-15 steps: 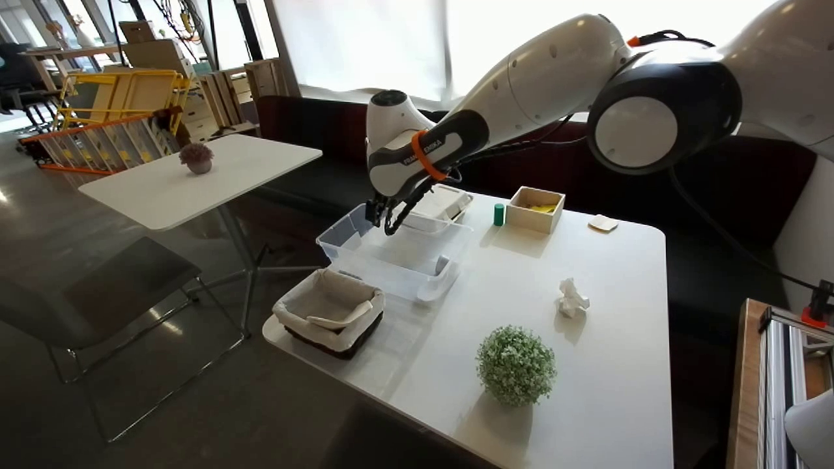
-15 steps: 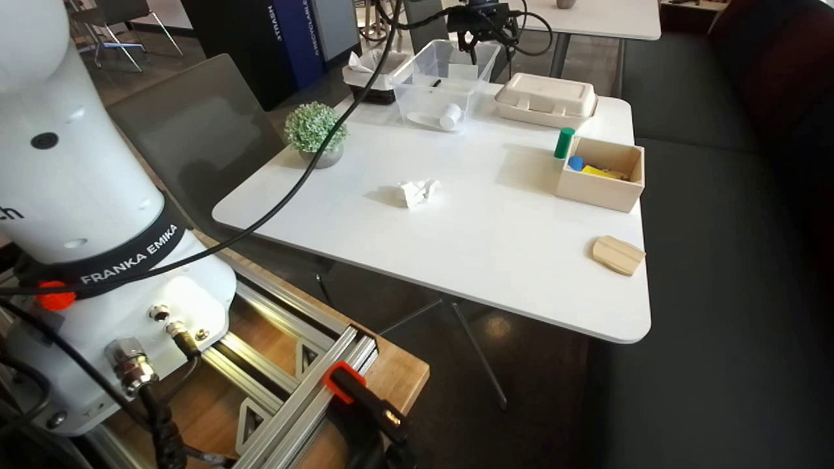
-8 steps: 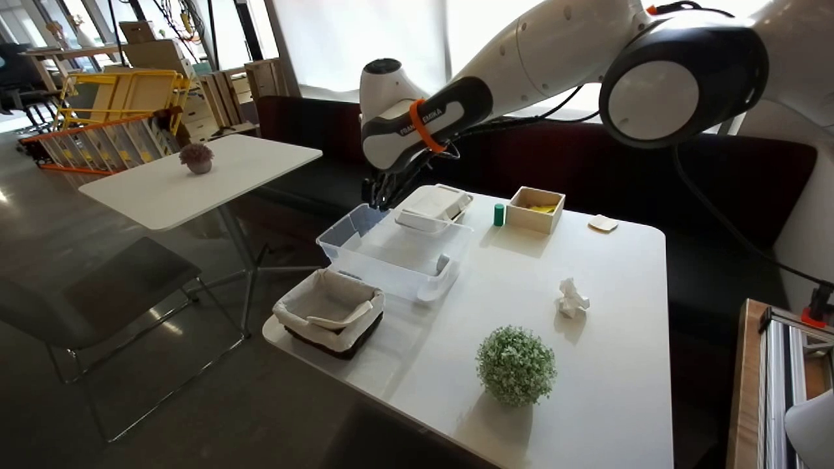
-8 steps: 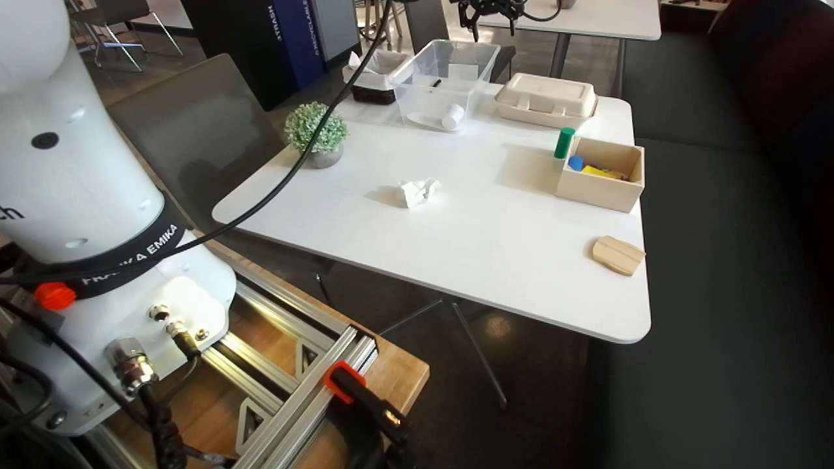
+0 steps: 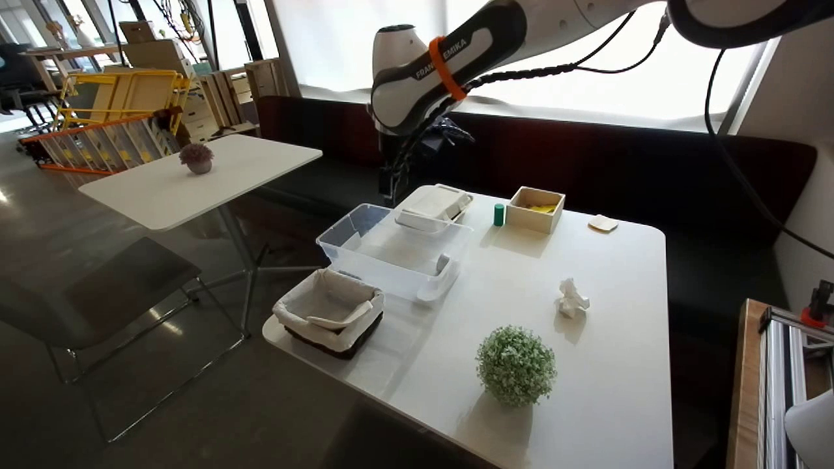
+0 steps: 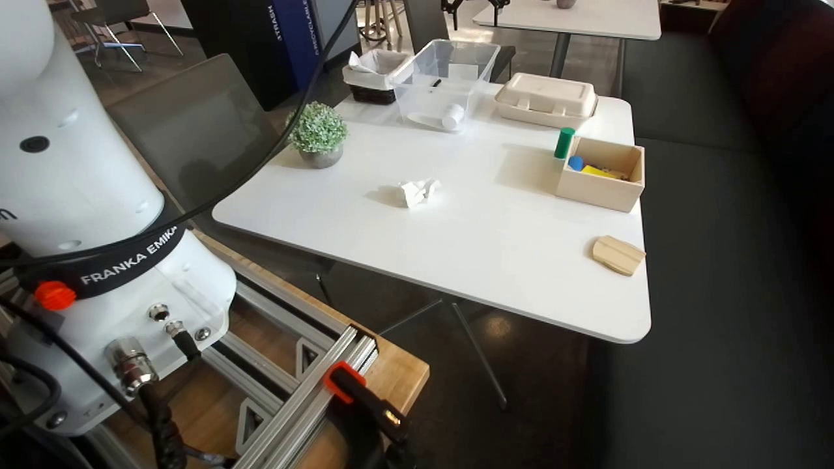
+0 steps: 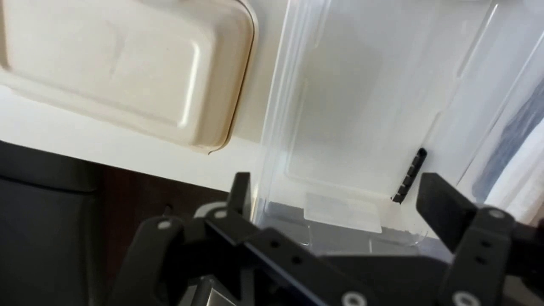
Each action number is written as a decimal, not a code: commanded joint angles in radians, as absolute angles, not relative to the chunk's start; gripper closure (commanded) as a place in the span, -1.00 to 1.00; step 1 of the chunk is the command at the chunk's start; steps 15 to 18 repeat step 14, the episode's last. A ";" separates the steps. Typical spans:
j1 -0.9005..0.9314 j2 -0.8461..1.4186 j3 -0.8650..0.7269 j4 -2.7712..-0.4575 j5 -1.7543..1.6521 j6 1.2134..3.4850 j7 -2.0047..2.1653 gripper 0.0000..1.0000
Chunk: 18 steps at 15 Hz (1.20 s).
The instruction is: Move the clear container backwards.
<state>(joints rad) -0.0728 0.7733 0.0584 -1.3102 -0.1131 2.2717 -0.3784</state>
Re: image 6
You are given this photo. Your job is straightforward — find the silver round connector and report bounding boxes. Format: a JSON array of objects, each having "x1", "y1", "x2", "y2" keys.
[{"x1": 103, "y1": 336, "x2": 159, "y2": 394}]

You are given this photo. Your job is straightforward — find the black sofa bench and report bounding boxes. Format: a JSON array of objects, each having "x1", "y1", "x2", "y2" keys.
[{"x1": 597, "y1": 0, "x2": 834, "y2": 469}]

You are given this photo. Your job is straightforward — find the light wooden chair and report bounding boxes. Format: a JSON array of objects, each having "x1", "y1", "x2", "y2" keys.
[{"x1": 354, "y1": 0, "x2": 412, "y2": 51}]

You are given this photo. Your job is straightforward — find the small black plug connector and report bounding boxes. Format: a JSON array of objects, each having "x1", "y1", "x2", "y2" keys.
[{"x1": 164, "y1": 317, "x2": 207, "y2": 361}]

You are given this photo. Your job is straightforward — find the metal frame chair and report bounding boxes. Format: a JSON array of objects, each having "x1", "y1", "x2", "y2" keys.
[{"x1": 66, "y1": 0, "x2": 189, "y2": 72}]

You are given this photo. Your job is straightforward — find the aluminium profile frame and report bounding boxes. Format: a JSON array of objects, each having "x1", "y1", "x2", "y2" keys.
[{"x1": 193, "y1": 280, "x2": 384, "y2": 469}]

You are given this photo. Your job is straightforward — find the white background table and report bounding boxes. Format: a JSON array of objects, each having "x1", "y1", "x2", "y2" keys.
[{"x1": 473, "y1": 0, "x2": 666, "y2": 77}]

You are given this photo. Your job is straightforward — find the metal table legs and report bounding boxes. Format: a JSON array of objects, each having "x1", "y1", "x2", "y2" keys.
[{"x1": 311, "y1": 267, "x2": 513, "y2": 412}]

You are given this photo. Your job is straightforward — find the clear plastic container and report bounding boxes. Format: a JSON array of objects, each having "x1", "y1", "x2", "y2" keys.
[{"x1": 395, "y1": 35, "x2": 504, "y2": 134}]

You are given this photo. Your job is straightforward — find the crumpled white paper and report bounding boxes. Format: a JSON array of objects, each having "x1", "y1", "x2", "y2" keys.
[{"x1": 400, "y1": 177, "x2": 442, "y2": 213}]

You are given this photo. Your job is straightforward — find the open wooden box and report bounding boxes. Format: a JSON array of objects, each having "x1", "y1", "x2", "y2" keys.
[{"x1": 556, "y1": 134, "x2": 650, "y2": 216}]

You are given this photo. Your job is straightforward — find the black cabinet with blue panel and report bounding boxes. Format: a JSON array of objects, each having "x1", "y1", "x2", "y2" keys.
[{"x1": 181, "y1": 0, "x2": 361, "y2": 111}]

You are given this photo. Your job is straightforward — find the tan wooden block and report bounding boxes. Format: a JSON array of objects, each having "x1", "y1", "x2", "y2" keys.
[{"x1": 589, "y1": 232, "x2": 648, "y2": 279}]

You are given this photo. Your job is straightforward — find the white cylinder roll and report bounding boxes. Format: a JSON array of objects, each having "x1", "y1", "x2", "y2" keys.
[{"x1": 438, "y1": 102, "x2": 469, "y2": 134}]

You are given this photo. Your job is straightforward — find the orange round button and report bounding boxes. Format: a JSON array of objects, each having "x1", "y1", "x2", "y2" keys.
[{"x1": 31, "y1": 279, "x2": 79, "y2": 315}]

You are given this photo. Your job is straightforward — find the long black cable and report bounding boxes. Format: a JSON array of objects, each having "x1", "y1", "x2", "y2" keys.
[{"x1": 25, "y1": 0, "x2": 361, "y2": 267}]

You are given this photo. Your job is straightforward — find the wooden base board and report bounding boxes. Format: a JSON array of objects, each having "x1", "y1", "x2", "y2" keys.
[{"x1": 112, "y1": 228, "x2": 434, "y2": 469}]

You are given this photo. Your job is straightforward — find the white takeout box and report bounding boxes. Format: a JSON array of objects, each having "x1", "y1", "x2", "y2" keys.
[{"x1": 492, "y1": 72, "x2": 601, "y2": 130}]

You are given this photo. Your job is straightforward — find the thick black base cable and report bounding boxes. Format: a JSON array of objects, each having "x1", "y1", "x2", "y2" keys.
[{"x1": 139, "y1": 381, "x2": 190, "y2": 469}]

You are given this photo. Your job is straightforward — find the green potted plant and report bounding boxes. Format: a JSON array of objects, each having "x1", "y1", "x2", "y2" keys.
[{"x1": 288, "y1": 99, "x2": 350, "y2": 171}]

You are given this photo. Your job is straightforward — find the black tray with white paper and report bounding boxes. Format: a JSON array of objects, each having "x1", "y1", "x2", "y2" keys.
[{"x1": 339, "y1": 46, "x2": 418, "y2": 106}]

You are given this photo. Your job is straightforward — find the yellow block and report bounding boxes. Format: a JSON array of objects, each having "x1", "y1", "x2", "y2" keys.
[{"x1": 580, "y1": 160, "x2": 632, "y2": 181}]

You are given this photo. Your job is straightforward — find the green cylinder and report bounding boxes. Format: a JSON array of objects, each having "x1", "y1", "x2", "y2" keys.
[{"x1": 554, "y1": 124, "x2": 580, "y2": 160}]

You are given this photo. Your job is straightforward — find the orange black clamp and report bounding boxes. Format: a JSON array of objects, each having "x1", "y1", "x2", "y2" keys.
[{"x1": 320, "y1": 358, "x2": 416, "y2": 469}]

